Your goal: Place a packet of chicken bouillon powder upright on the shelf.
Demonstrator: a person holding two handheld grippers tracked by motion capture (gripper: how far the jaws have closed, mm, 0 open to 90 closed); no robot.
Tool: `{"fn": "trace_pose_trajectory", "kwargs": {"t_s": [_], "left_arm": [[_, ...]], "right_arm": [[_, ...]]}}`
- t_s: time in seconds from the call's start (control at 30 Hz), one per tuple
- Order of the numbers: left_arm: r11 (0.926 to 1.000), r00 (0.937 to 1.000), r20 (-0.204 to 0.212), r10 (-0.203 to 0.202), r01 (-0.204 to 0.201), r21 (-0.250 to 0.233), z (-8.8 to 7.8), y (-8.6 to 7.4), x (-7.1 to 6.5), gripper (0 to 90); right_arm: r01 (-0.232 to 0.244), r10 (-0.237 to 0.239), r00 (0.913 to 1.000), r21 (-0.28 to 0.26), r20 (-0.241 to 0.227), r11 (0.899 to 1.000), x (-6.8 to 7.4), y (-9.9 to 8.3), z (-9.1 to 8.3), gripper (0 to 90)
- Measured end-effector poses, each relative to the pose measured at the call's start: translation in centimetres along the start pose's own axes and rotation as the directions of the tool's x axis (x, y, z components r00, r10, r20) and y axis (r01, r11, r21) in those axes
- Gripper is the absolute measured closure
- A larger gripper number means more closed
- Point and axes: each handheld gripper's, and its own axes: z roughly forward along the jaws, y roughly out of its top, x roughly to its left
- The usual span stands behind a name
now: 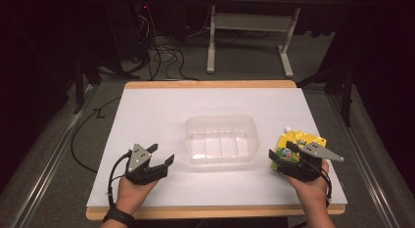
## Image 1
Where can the black metal stand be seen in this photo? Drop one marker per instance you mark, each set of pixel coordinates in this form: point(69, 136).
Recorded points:
point(342, 87)
point(81, 78)

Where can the clear plastic container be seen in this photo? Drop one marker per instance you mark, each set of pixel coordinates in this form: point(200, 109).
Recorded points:
point(221, 140)

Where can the white table mat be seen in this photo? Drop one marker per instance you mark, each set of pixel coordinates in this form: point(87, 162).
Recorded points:
point(163, 123)

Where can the person's left hand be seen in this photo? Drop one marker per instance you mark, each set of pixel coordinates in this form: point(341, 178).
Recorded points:
point(132, 193)

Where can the metal floor rail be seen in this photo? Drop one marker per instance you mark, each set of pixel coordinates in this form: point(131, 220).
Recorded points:
point(368, 162)
point(49, 162)

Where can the yellow drink pouch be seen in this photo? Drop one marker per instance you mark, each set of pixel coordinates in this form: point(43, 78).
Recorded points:
point(298, 140)

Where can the white desk frame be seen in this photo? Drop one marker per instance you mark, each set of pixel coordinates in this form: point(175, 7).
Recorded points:
point(251, 22)

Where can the black wristwatch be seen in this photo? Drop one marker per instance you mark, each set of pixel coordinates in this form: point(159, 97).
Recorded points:
point(119, 216)

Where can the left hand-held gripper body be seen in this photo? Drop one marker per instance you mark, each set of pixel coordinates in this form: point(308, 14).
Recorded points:
point(138, 158)

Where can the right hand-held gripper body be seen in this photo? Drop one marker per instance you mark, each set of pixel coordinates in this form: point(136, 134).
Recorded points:
point(305, 171)

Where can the person's right hand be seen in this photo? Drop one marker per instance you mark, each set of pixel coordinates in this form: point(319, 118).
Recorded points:
point(310, 190)

